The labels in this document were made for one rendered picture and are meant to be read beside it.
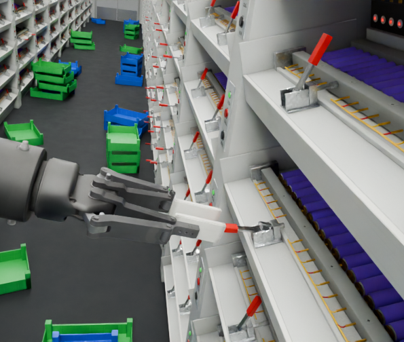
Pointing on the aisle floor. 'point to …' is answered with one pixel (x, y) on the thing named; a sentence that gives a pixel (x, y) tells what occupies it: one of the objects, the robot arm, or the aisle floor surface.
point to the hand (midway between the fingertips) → (197, 220)
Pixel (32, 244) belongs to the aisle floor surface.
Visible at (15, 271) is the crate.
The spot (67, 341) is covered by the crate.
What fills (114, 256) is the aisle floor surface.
